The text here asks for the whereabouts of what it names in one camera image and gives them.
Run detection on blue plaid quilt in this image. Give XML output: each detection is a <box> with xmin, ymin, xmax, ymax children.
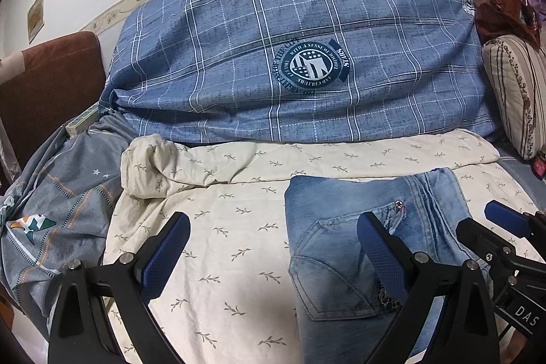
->
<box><xmin>97</xmin><ymin>0</ymin><xmax>504</xmax><ymax>145</ymax></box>

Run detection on striped floral pillow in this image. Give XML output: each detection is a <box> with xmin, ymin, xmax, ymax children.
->
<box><xmin>482</xmin><ymin>33</ymin><xmax>546</xmax><ymax>161</ymax></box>

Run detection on reddish brown cloth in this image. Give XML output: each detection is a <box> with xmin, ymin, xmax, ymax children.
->
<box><xmin>473</xmin><ymin>0</ymin><xmax>542</xmax><ymax>45</ymax></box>

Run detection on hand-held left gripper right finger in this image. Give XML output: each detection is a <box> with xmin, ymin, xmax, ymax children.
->
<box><xmin>357</xmin><ymin>212</ymin><xmax>499</xmax><ymax>364</ymax></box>

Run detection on blue denim pants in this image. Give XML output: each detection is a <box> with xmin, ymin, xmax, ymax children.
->
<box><xmin>284</xmin><ymin>167</ymin><xmax>495</xmax><ymax>364</ymax></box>

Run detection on floral patterned flat box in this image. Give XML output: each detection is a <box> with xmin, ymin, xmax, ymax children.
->
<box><xmin>66</xmin><ymin>106</ymin><xmax>101</xmax><ymax>134</ymax></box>

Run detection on small pink object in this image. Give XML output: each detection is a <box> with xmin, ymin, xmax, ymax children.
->
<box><xmin>531</xmin><ymin>151</ymin><xmax>546</xmax><ymax>178</ymax></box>

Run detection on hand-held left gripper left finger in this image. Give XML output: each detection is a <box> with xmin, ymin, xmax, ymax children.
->
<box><xmin>48</xmin><ymin>212</ymin><xmax>191</xmax><ymax>364</ymax></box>

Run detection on brown padded headboard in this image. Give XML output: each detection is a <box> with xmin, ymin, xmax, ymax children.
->
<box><xmin>0</xmin><ymin>31</ymin><xmax>107</xmax><ymax>177</ymax></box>

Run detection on cream leaf-print sheet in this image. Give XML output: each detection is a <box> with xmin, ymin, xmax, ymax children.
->
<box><xmin>102</xmin><ymin>129</ymin><xmax>546</xmax><ymax>364</ymax></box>

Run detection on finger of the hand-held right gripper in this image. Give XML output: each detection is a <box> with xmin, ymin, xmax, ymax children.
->
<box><xmin>485</xmin><ymin>200</ymin><xmax>546</xmax><ymax>239</ymax></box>
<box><xmin>456</xmin><ymin>218</ymin><xmax>517</xmax><ymax>275</ymax></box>

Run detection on grey star-print duvet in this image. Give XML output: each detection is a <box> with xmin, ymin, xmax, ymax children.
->
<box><xmin>0</xmin><ymin>114</ymin><xmax>137</xmax><ymax>343</ymax></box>

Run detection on small unframed wall picture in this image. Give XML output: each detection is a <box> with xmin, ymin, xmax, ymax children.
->
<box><xmin>28</xmin><ymin>0</ymin><xmax>45</xmax><ymax>45</ymax></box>

